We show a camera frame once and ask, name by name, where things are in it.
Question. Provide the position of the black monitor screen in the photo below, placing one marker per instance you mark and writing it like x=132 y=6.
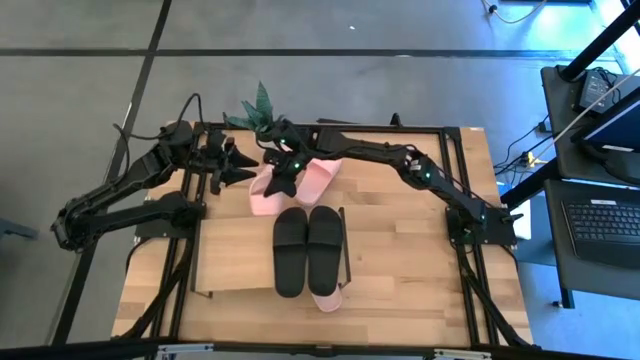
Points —
x=615 y=127

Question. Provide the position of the black laptop keyboard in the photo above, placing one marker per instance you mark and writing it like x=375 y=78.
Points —
x=600 y=225

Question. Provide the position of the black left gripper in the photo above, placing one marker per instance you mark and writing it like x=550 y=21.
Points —
x=215 y=160

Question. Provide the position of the black overhead gantry bar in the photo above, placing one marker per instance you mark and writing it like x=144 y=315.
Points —
x=100 y=350

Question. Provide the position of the yellow plug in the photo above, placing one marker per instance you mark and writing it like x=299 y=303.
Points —
x=534 y=160

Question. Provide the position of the pink rubber slide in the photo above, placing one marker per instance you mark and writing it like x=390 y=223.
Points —
x=320 y=180
x=327 y=302
x=262 y=200

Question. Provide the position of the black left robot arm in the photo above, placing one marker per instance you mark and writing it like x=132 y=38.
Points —
x=110 y=195

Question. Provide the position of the white paper sheet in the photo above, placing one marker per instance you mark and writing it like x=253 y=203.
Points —
x=522 y=220

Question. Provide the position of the snake plant in white pot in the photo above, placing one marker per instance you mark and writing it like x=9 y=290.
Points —
x=260 y=107

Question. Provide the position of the black power adapter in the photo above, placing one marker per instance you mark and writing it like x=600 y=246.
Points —
x=595 y=90

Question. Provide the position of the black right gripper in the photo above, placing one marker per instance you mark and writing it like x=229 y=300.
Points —
x=290 y=162

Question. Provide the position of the black desk pole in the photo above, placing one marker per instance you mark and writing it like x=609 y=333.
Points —
x=530 y=185

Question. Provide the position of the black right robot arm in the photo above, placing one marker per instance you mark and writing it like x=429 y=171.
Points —
x=370 y=147

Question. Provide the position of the black desk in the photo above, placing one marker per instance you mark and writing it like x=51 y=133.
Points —
x=560 y=110

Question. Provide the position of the black aluminium table frame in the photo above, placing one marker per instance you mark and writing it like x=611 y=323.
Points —
x=430 y=128

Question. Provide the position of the black rubber slide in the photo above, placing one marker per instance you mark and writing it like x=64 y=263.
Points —
x=290 y=250
x=325 y=250

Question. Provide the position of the black diagonal pole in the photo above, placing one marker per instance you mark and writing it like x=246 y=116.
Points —
x=600 y=42

